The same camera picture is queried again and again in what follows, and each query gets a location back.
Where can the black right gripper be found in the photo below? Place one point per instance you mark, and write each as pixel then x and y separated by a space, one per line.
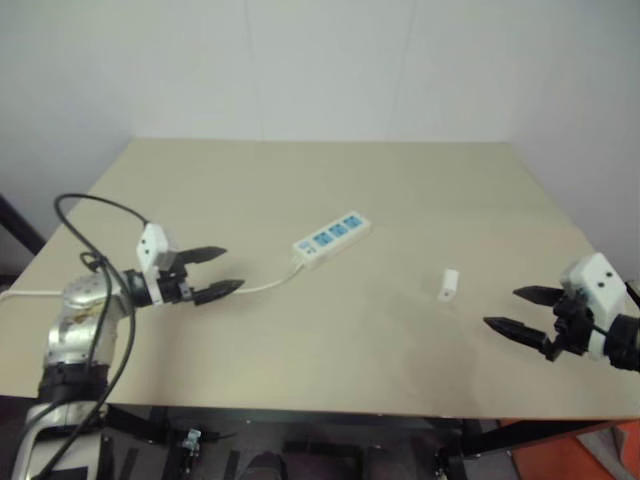
pixel 572 325

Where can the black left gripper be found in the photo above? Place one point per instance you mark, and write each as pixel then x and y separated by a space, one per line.
pixel 172 289

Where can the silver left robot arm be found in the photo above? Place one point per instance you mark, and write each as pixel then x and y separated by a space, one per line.
pixel 75 320

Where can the white plug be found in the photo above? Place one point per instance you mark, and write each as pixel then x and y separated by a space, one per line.
pixel 448 285

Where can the white blue power strip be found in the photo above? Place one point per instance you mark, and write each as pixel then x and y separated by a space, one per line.
pixel 330 237

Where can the orange board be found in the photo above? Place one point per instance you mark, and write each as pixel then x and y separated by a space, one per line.
pixel 590 455

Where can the small metal clamp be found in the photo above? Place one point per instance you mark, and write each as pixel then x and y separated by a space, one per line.
pixel 191 439

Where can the dark slanted bar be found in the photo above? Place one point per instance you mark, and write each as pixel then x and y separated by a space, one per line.
pixel 20 225

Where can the dark rounded shape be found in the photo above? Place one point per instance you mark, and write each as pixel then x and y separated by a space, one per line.
pixel 265 467

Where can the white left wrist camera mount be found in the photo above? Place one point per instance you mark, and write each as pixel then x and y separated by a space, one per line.
pixel 152 247

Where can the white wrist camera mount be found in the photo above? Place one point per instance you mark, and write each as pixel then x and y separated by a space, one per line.
pixel 152 247
pixel 597 285

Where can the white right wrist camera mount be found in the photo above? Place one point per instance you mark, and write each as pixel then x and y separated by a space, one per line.
pixel 597 285

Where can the black metal table frame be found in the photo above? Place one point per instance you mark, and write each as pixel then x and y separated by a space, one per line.
pixel 350 445

